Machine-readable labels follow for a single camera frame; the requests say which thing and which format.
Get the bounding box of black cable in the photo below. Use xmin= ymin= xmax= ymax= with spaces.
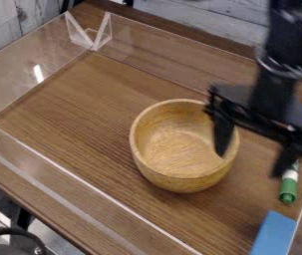
xmin=0 ymin=226 xmax=45 ymax=255

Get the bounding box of clear acrylic tray wall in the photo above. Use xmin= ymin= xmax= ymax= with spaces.
xmin=0 ymin=11 xmax=302 ymax=255

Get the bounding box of black metal stand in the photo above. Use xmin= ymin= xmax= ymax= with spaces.
xmin=0 ymin=206 xmax=49 ymax=255

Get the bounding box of green white dry-erase marker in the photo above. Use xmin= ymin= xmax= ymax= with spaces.
xmin=279 ymin=161 xmax=300 ymax=204

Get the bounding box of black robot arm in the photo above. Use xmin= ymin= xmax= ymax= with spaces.
xmin=204 ymin=0 xmax=302 ymax=177

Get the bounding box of blue block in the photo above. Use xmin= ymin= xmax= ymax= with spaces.
xmin=249 ymin=210 xmax=297 ymax=255

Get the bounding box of wooden brown bowl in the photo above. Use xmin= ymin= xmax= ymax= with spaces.
xmin=130 ymin=99 xmax=240 ymax=193

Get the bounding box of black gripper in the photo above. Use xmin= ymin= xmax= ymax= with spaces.
xmin=205 ymin=84 xmax=302 ymax=177

